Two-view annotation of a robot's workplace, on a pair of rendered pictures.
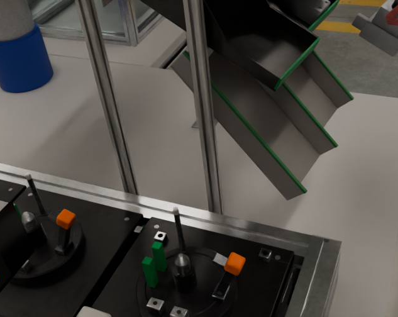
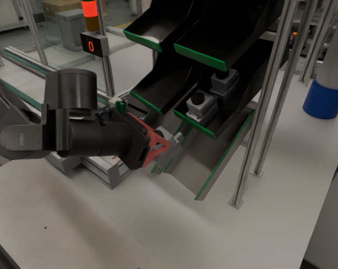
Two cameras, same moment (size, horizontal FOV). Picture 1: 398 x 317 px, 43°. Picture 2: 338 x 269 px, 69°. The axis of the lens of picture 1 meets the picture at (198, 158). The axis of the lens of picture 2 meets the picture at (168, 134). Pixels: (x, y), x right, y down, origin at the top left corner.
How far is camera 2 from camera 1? 1.06 m
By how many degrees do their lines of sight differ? 74
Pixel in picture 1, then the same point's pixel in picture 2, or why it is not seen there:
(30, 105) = (289, 111)
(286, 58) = (154, 101)
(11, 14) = (326, 72)
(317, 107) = (195, 180)
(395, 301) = (88, 207)
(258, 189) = not seen: hidden behind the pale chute
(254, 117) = (167, 127)
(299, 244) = (116, 158)
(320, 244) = (110, 163)
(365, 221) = (138, 218)
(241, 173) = not seen: hidden behind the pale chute
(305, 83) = (210, 169)
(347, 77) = not seen: outside the picture
